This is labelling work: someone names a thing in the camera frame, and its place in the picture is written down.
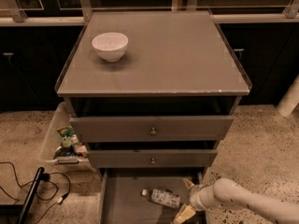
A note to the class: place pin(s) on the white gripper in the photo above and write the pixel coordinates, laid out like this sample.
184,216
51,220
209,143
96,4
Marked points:
195,197

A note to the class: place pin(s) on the clear plastic water bottle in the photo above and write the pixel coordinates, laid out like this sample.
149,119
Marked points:
161,197

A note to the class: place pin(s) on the grey middle drawer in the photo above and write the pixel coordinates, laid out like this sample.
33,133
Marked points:
141,158

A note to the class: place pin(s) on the grey drawer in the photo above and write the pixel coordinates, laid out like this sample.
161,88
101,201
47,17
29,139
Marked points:
137,129
141,158
122,202

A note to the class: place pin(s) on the grey bottom drawer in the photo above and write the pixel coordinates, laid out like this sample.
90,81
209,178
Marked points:
122,202

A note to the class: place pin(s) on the brass top drawer knob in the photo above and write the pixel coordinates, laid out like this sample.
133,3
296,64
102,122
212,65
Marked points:
153,131

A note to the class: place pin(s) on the grey drawer cabinet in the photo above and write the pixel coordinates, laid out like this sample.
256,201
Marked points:
176,64

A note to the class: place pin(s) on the grey top drawer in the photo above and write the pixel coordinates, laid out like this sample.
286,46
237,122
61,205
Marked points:
137,129

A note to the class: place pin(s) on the green snack bag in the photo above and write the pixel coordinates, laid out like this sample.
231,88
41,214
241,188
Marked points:
66,131

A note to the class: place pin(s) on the black flat bar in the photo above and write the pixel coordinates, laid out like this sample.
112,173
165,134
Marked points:
30,196

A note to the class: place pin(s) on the white ceramic bowl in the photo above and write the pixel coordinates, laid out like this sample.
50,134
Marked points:
110,46

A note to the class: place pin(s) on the metal railing frame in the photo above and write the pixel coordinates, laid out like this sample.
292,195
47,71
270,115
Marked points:
222,11

